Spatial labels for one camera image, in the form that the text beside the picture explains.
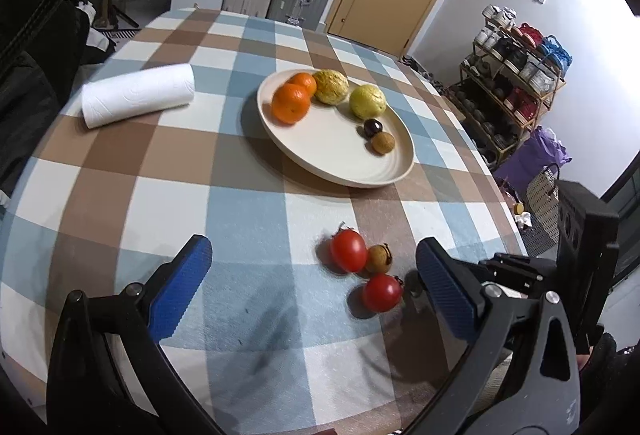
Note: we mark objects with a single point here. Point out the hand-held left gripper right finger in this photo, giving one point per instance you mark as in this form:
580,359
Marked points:
445,290

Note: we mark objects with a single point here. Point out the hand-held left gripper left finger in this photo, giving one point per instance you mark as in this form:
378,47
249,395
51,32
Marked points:
182,285

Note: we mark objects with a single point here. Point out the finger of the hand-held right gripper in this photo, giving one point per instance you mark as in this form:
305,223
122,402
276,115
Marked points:
525,260
515,276

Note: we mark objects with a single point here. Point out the red tomato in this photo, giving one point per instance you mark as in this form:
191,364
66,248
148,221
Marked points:
348,251
382,292

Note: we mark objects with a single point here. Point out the small brown longan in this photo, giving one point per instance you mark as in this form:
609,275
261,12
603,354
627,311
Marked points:
383,143
379,259

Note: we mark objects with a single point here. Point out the cream round plate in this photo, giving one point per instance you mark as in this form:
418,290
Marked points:
340,150

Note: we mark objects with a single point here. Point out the dark purple plum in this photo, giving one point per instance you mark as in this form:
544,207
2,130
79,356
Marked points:
371,128

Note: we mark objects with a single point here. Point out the yellow-green round fruit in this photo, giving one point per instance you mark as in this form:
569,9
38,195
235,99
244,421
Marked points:
367,102

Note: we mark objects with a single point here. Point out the orange mandarin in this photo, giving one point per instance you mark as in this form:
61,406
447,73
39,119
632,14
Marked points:
291,104
306,81

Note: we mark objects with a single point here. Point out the speckled yellow round fruit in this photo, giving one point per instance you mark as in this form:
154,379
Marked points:
330,87

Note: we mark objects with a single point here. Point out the mesh waste bin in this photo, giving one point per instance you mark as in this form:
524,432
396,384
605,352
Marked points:
542,205

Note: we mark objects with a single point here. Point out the purple bag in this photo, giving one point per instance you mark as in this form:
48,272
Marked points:
530,155

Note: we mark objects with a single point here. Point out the wooden shoe rack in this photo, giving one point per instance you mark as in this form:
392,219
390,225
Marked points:
500,135

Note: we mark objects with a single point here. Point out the white paper towel roll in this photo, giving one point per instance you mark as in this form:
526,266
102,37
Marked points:
137,96

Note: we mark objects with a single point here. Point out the rows of racked shoes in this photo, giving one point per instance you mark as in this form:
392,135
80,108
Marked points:
520,60

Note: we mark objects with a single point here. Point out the pile of loose shoes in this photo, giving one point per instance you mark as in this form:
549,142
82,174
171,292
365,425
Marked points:
425,75

